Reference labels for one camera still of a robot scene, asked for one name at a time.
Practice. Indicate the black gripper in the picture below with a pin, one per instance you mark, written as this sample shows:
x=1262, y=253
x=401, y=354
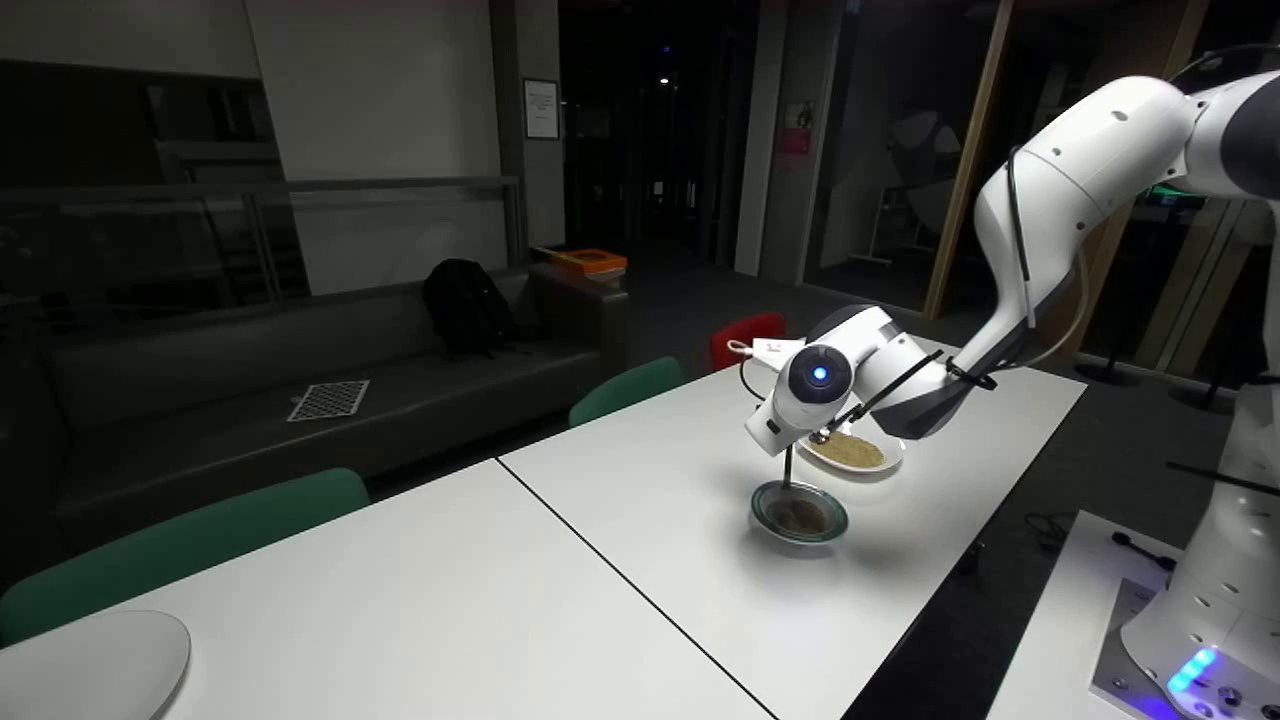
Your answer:
x=782, y=420

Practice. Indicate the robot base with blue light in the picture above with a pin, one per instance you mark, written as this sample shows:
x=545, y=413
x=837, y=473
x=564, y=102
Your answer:
x=1209, y=636

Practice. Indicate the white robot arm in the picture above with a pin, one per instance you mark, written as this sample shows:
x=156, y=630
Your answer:
x=1029, y=221

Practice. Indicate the white oval bowl with grains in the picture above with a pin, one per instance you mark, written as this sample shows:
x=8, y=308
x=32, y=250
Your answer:
x=852, y=453

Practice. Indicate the green rimmed round bowl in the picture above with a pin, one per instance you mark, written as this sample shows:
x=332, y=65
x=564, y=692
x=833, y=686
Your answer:
x=796, y=513

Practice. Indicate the red chair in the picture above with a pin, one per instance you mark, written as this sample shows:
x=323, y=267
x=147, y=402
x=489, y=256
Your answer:
x=743, y=329

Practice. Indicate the green chair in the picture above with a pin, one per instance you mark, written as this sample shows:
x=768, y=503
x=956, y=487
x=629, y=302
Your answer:
x=629, y=390
x=173, y=548

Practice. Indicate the orange lidded bin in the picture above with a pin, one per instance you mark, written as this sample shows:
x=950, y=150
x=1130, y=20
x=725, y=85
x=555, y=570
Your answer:
x=588, y=261

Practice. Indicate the black dumbbell shaped tool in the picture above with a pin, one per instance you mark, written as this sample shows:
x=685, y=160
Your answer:
x=1159, y=557

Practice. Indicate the black backpack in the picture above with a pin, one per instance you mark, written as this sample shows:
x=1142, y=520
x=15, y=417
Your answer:
x=466, y=307

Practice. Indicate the paper on sofa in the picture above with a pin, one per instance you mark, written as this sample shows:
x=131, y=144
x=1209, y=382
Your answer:
x=331, y=402

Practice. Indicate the dark grey sofa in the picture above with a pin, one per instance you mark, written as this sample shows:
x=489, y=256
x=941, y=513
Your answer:
x=112, y=428

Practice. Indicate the white plate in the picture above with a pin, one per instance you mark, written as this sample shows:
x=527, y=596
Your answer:
x=125, y=667

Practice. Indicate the framed wall notice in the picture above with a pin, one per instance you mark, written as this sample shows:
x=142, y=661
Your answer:
x=541, y=111

